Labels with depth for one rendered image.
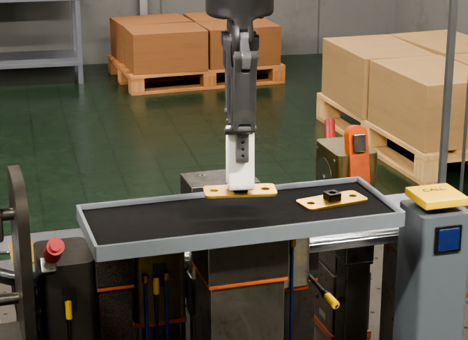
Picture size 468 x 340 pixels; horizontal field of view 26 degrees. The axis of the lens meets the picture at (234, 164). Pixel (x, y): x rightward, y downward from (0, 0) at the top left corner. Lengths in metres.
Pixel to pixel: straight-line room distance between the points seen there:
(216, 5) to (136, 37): 5.38
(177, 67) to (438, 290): 5.34
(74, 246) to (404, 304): 0.43
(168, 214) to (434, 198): 0.33
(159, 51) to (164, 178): 1.74
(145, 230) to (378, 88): 4.12
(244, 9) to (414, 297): 0.45
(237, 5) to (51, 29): 6.35
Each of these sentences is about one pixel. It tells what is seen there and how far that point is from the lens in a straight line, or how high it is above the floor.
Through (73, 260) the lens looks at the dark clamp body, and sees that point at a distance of 1.29.
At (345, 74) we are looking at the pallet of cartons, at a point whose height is 0.35.
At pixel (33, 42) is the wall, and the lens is 7.43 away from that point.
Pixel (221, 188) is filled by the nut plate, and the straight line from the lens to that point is 1.18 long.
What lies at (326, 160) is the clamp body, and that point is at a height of 1.04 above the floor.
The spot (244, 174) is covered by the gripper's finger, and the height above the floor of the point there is 1.22.
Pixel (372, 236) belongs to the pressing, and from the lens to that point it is 1.57.
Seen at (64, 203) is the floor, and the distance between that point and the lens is 4.66.
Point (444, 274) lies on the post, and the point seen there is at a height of 1.06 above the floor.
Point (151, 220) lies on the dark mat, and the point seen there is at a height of 1.16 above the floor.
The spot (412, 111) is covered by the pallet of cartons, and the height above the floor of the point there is 0.33.
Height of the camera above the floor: 1.59
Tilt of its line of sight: 18 degrees down
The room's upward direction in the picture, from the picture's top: straight up
